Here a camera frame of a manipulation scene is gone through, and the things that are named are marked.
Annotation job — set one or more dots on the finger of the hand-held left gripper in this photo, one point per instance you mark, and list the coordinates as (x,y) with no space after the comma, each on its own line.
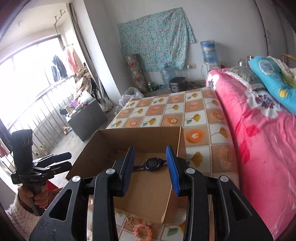
(55,158)
(61,169)

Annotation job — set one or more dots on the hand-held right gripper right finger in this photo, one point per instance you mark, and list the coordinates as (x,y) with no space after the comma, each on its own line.
(173,171)

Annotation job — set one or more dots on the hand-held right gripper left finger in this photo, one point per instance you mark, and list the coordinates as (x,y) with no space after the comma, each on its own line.
(129,171)

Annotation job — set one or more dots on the black pink digital watch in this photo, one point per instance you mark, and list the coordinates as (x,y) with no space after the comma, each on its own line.
(151,164)

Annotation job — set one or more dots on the brown cardboard box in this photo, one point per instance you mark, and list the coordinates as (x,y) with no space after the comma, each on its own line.
(148,192)

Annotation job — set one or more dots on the person's left forearm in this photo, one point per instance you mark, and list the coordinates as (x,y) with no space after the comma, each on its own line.
(18,215)

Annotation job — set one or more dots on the person's left hand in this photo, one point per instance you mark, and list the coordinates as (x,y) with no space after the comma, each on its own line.
(24,194)

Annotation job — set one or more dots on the red hanging clothes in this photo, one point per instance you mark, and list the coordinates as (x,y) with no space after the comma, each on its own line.
(3,143)

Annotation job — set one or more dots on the pair of light shoes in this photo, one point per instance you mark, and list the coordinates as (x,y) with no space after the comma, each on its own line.
(67,130)

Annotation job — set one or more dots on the metal window railing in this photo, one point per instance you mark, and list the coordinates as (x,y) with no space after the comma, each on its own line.
(44,115)

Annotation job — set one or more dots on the dark low cabinet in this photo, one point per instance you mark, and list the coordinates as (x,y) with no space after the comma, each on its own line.
(90,120)

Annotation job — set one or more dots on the white plastic bag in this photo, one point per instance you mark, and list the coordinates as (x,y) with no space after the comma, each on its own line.
(130,96)

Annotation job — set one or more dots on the pile of clothes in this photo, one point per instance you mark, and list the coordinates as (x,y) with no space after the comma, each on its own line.
(82,83)

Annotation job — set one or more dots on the green drink can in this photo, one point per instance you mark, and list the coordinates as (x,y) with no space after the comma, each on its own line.
(150,87)

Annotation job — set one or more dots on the grey rice cooker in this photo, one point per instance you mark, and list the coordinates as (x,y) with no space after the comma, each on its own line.
(177,84)

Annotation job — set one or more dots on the dark hanging jacket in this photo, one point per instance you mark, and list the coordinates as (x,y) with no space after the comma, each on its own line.
(59,68)

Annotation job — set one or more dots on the pink floral blanket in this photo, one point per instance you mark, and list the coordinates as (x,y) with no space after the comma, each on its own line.
(261,139)

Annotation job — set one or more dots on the clear large plastic bottle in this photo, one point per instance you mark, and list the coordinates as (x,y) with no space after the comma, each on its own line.
(167,77)

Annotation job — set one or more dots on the patterned folded mat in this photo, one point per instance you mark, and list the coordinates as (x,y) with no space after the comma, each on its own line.
(135,71)

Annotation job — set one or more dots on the pink hanging garment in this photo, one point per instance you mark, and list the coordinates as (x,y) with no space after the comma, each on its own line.
(72,60)

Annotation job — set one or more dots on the white water dispenser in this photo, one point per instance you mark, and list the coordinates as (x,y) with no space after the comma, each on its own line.
(208,71)

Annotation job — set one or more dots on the grey-green lace-edged pillow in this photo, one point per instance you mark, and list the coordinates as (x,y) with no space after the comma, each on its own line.
(242,74)

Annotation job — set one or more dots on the glass jar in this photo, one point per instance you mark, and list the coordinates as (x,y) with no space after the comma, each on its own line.
(242,62)

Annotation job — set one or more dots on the white green quilt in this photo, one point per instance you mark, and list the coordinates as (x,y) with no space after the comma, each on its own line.
(286,69)

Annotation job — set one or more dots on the white wall socket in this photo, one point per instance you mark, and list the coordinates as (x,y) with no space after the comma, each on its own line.
(191,66)

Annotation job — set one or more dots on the turquoise floral wall cloth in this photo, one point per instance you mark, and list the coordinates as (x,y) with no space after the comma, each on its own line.
(157,39)

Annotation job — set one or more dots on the metal wall hook rack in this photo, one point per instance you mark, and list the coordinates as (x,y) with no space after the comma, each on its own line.
(60,18)

